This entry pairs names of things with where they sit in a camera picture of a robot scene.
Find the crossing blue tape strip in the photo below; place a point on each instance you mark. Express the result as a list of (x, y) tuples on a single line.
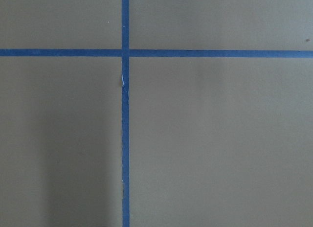
[(157, 53)]

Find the long blue tape strip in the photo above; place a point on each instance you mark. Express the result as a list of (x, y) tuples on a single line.
[(125, 114)]

